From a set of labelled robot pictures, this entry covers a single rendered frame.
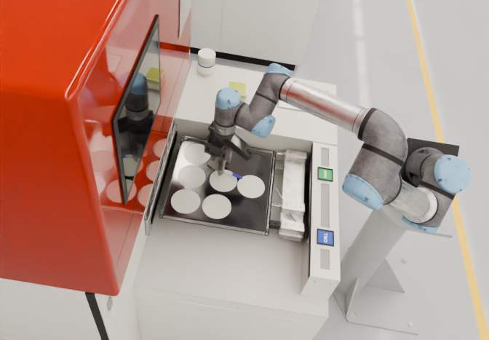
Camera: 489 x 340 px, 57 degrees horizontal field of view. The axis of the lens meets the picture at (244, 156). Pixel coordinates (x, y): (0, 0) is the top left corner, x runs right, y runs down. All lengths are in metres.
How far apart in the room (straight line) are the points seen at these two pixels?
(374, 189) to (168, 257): 0.72
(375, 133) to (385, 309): 1.49
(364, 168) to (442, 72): 2.96
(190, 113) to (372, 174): 0.81
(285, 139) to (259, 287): 0.56
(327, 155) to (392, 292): 1.12
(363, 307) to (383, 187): 1.38
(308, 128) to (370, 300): 1.12
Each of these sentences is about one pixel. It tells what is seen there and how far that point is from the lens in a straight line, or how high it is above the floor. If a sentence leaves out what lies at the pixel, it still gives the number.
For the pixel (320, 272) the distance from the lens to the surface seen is 1.44.
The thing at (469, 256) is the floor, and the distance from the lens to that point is 2.98.
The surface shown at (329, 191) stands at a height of 0.96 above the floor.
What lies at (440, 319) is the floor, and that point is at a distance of 2.70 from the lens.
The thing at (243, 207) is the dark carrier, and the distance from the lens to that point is 1.58.
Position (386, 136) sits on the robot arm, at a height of 1.40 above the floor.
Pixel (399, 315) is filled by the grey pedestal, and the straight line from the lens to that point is 2.59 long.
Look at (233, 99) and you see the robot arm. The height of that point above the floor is 1.27.
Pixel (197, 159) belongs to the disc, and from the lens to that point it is 1.69.
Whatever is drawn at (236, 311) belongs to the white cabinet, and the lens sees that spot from 1.56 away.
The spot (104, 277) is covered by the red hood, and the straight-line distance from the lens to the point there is 0.99.
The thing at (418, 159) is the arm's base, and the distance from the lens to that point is 1.72.
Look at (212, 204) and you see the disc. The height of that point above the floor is 0.90.
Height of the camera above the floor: 2.21
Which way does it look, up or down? 50 degrees down
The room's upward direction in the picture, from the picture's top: 11 degrees clockwise
